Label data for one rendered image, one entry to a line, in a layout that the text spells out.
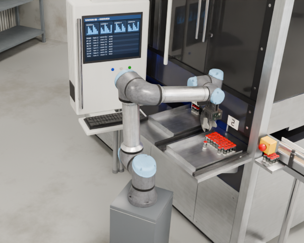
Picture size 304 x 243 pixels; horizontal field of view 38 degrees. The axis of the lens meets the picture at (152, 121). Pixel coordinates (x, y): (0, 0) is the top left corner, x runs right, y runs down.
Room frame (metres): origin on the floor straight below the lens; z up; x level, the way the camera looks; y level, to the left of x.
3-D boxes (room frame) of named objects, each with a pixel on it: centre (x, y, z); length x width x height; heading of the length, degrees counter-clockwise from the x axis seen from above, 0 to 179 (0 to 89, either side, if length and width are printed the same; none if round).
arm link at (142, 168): (1.79, 0.03, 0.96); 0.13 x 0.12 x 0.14; 29
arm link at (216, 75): (2.12, -0.31, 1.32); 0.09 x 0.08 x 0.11; 119
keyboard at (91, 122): (2.56, 0.24, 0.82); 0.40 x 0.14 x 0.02; 116
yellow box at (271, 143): (2.04, -0.64, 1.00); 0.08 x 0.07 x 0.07; 127
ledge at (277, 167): (2.06, -0.68, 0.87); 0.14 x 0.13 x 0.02; 127
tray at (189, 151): (2.10, -0.30, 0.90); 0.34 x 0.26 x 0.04; 126
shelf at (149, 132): (2.27, -0.24, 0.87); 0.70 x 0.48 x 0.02; 37
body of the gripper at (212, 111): (2.11, -0.32, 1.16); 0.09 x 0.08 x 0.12; 31
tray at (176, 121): (2.44, -0.19, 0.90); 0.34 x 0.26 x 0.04; 127
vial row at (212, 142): (2.16, -0.37, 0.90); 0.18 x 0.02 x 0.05; 36
